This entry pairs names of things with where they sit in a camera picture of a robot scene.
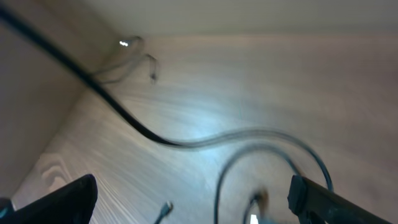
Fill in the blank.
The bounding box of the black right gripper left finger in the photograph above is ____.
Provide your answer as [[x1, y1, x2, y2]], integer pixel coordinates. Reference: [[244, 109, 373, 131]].
[[1, 174, 98, 224]]

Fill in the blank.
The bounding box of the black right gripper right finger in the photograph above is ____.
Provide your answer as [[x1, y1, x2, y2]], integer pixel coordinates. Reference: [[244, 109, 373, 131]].
[[287, 175, 387, 224]]

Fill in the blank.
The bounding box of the black usb cable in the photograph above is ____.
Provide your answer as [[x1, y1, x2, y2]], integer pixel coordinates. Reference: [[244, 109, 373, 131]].
[[93, 35, 159, 85]]

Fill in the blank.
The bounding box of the black cable small plug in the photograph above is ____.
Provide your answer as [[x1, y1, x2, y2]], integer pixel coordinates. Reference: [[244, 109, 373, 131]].
[[154, 201, 174, 224]]

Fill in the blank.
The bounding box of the black cable gold plug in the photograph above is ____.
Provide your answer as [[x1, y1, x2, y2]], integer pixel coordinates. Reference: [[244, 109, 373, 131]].
[[1, 4, 333, 192]]

